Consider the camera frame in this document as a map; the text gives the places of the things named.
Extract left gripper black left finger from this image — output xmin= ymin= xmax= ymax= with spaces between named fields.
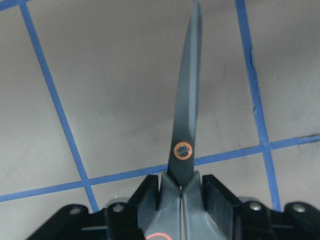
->
xmin=104 ymin=175 xmax=159 ymax=240

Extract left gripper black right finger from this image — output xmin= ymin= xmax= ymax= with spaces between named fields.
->
xmin=202 ymin=174 xmax=273 ymax=240

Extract scissors with orange handle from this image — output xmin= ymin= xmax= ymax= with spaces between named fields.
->
xmin=138 ymin=0 xmax=210 ymax=240

